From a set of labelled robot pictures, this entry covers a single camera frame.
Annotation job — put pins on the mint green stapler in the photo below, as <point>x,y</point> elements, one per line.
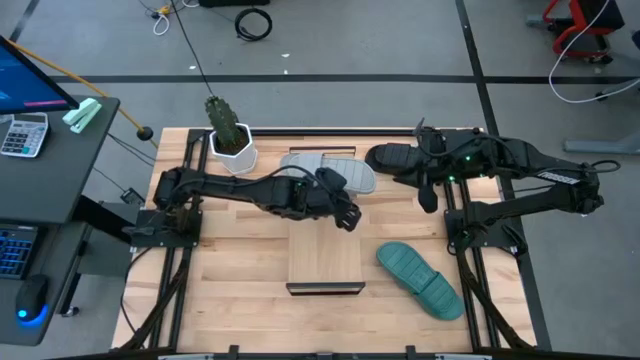
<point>82,114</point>

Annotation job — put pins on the black keyboard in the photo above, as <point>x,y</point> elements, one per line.
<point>15,250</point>

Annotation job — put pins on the grey calculator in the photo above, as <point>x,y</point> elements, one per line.
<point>25,135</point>

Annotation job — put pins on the black aluminium table frame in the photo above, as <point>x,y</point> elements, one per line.
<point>197,150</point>

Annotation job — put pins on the black round knob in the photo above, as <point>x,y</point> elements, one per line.
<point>145,133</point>

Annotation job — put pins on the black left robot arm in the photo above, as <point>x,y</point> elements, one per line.
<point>225,187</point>

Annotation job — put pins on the black computer mouse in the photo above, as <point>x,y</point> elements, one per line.
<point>31,297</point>

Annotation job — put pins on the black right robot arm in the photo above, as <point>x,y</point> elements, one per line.
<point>520,155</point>

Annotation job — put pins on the red frame rolling stool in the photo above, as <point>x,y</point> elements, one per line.
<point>600,12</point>

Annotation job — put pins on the computer monitor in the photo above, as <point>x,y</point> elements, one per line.
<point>25,85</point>

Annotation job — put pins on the green foam slipper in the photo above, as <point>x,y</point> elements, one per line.
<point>420,280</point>

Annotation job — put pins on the black foam slipper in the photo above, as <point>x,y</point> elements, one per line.
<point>395,157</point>

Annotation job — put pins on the black desk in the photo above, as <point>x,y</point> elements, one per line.
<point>60,180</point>

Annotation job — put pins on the grey foam slipper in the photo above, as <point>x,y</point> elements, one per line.
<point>350,172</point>

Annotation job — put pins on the green cactus plant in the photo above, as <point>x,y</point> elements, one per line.
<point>222,122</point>

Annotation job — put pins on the black power adapter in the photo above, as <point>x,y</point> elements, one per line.
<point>132,196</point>

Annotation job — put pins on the white hexagonal planter pot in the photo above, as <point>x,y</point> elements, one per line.
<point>242,160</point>

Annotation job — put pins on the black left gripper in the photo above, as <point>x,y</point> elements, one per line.
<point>325,202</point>

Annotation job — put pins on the wooden shelf black metal frame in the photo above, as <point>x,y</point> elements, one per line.
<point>325,255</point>

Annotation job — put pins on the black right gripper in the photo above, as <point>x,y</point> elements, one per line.
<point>440,155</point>

